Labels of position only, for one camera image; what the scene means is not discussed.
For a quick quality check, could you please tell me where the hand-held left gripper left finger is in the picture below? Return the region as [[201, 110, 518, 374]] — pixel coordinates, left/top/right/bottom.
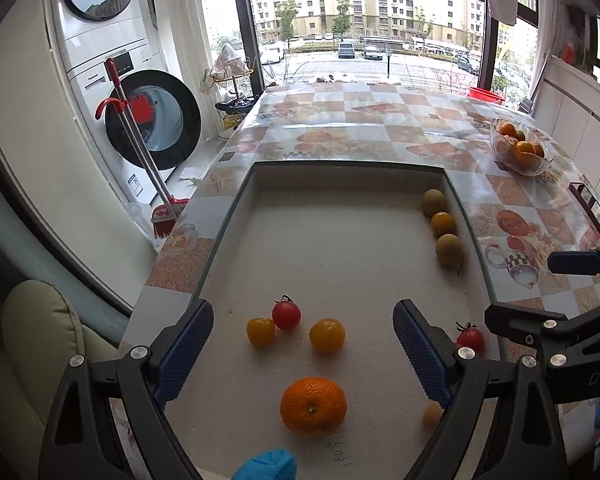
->
[[39, 299, 214, 480]]

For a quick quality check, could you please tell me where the red cherry tomato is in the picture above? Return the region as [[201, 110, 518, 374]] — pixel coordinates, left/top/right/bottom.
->
[[272, 296, 302, 331], [455, 322, 486, 356]]

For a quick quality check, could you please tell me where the wire rack with pale bundle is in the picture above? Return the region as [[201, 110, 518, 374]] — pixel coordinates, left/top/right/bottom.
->
[[200, 42, 257, 142]]

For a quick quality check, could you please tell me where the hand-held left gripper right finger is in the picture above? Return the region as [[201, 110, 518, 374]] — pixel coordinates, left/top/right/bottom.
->
[[392, 299, 566, 480]]

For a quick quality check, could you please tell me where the white washing machine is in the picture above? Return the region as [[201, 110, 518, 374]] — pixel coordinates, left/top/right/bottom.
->
[[65, 35, 216, 211]]

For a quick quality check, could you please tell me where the white tumble dryer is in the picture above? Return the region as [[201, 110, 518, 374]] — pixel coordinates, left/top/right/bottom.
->
[[42, 0, 158, 76]]

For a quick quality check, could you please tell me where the red-handled broom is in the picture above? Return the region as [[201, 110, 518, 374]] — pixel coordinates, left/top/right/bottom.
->
[[95, 57, 192, 239]]

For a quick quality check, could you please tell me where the red plastic basin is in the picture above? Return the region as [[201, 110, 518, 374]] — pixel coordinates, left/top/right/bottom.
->
[[468, 86, 505, 105]]

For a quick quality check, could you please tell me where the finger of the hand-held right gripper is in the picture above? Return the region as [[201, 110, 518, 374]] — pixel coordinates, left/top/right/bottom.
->
[[484, 296, 600, 403], [547, 241, 600, 286]]

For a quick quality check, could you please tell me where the person's left hand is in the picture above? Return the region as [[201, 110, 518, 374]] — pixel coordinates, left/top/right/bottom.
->
[[231, 448, 298, 480]]

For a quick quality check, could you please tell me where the orange mandarin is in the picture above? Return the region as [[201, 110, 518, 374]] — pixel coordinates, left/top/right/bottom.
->
[[280, 376, 348, 438]]

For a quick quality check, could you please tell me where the brown round fruit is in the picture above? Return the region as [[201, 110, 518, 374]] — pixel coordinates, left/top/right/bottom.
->
[[422, 401, 444, 433], [435, 233, 464, 267], [421, 189, 447, 217]]

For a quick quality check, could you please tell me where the white cabinet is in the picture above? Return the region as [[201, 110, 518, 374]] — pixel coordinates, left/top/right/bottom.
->
[[532, 55, 600, 196]]

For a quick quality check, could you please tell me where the smartphone with red case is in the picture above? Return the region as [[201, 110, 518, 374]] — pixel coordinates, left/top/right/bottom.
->
[[568, 181, 600, 236]]

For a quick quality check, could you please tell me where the clear glass bowl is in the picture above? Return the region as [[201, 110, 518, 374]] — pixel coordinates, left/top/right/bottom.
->
[[490, 117, 555, 177]]

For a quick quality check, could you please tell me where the small yellow tomato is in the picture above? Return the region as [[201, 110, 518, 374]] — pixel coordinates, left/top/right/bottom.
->
[[246, 316, 276, 348]]

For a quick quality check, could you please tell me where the shallow grey-green cardboard box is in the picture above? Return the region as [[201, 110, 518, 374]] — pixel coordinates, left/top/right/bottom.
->
[[165, 161, 503, 480]]

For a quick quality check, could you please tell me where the small orange round fruit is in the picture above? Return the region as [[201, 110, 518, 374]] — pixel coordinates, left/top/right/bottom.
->
[[431, 211, 457, 237]]

